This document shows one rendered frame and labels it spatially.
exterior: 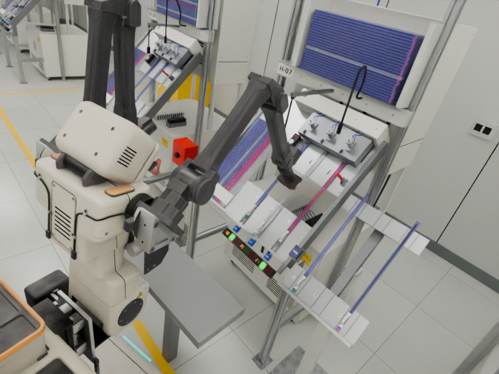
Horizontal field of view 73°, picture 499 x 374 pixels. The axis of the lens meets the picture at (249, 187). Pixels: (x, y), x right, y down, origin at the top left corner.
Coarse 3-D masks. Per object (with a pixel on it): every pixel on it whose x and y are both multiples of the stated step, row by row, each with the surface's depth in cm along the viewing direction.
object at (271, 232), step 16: (240, 192) 172; (256, 192) 169; (240, 208) 168; (256, 208) 164; (272, 208) 161; (256, 224) 161; (272, 224) 158; (288, 224) 154; (304, 224) 151; (272, 240) 154; (288, 240) 151; (288, 256) 148
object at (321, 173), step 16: (288, 96) 187; (304, 112) 178; (288, 128) 177; (304, 144) 169; (304, 160) 165; (320, 160) 162; (336, 160) 158; (320, 176) 158; (336, 176) 155; (352, 176) 152; (336, 192) 152
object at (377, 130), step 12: (300, 96) 173; (312, 96) 170; (300, 108) 179; (312, 108) 168; (324, 108) 164; (336, 108) 161; (348, 108) 158; (336, 120) 159; (348, 120) 155; (360, 120) 153; (372, 120) 151; (360, 132) 152; (372, 132) 148; (384, 132) 148
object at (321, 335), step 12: (348, 288) 138; (324, 336) 155; (300, 348) 193; (312, 348) 164; (288, 360) 186; (300, 360) 187; (312, 360) 166; (276, 372) 179; (288, 372) 180; (300, 372) 175; (312, 372) 182; (324, 372) 184
